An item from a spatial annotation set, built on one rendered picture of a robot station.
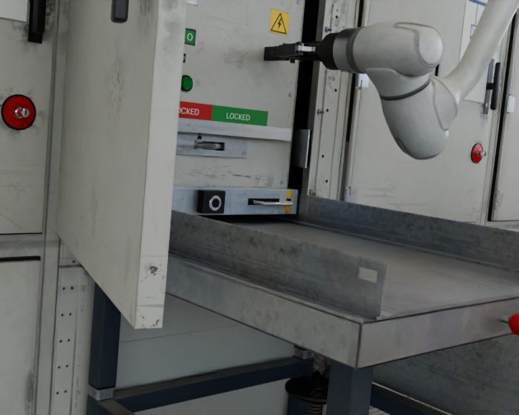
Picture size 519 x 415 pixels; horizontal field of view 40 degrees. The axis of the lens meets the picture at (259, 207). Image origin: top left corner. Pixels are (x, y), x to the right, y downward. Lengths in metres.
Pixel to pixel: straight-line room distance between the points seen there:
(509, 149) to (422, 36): 1.11
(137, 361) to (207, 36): 0.69
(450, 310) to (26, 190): 0.73
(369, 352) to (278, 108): 0.92
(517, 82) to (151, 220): 1.80
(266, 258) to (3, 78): 0.54
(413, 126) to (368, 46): 0.18
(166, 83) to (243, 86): 0.88
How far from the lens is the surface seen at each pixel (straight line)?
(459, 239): 1.44
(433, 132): 1.42
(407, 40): 1.32
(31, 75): 1.27
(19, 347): 1.34
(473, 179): 2.22
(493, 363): 1.45
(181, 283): 1.09
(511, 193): 2.42
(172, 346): 1.53
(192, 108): 1.51
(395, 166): 1.91
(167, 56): 0.73
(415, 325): 0.92
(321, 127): 1.72
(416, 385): 1.56
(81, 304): 1.39
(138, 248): 0.74
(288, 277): 0.95
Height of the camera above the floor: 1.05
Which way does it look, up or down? 6 degrees down
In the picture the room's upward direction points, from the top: 5 degrees clockwise
